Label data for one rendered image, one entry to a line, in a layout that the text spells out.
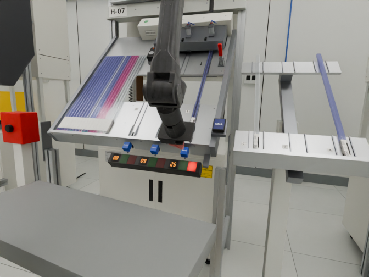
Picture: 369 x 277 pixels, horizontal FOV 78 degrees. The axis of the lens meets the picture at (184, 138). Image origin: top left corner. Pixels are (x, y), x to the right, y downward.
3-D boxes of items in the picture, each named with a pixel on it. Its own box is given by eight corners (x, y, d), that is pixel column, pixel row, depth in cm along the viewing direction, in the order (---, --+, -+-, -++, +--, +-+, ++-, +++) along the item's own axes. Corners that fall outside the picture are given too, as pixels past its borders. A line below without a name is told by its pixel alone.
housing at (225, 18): (231, 46, 118) (231, 19, 107) (145, 50, 132) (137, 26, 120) (233, 38, 122) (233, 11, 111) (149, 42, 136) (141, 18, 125)
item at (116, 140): (210, 156, 80) (208, 145, 75) (59, 142, 99) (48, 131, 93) (211, 153, 81) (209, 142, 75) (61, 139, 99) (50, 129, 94)
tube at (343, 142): (352, 167, 56) (354, 164, 55) (345, 166, 56) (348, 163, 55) (319, 56, 87) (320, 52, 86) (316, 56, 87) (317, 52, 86)
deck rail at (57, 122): (59, 141, 99) (50, 133, 94) (55, 141, 99) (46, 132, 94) (121, 45, 138) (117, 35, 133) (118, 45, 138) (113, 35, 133)
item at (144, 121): (210, 149, 79) (209, 144, 76) (57, 136, 97) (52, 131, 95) (218, 109, 89) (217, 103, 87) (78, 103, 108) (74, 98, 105)
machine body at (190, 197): (217, 272, 117) (224, 154, 107) (101, 244, 137) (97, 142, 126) (230, 212, 179) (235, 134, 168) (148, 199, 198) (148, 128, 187)
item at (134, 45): (224, 83, 101) (224, 73, 97) (97, 82, 119) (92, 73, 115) (232, 40, 119) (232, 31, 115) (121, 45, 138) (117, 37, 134)
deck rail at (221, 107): (216, 157, 80) (214, 147, 75) (210, 156, 80) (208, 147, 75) (236, 40, 119) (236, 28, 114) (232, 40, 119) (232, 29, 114)
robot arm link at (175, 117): (152, 111, 57) (174, 111, 55) (159, 91, 60) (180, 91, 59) (160, 128, 62) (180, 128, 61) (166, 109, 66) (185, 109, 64)
